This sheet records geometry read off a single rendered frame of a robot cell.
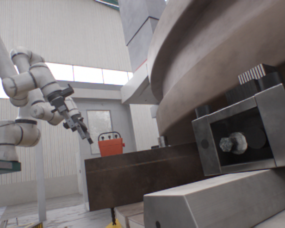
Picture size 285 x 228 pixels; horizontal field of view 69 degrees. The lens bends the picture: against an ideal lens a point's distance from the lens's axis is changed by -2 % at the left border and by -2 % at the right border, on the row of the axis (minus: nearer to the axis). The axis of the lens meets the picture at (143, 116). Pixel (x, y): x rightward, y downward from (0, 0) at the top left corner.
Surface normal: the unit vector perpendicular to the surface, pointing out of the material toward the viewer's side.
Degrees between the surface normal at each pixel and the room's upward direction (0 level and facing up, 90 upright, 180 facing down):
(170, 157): 90
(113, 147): 97
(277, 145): 90
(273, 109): 90
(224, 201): 71
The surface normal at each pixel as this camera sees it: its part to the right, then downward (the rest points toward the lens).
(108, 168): 0.15, -0.28
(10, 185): 0.51, -0.31
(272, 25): -0.82, 0.00
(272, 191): 0.43, -0.59
